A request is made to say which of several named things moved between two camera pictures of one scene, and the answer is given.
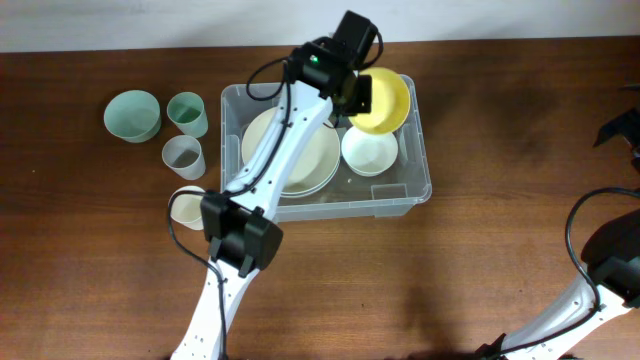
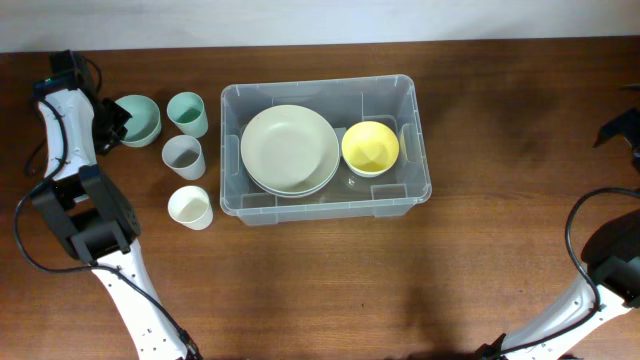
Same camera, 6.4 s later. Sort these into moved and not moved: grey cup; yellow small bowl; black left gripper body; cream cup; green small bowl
Moved: yellow small bowl; black left gripper body
Not moved: cream cup; grey cup; green small bowl
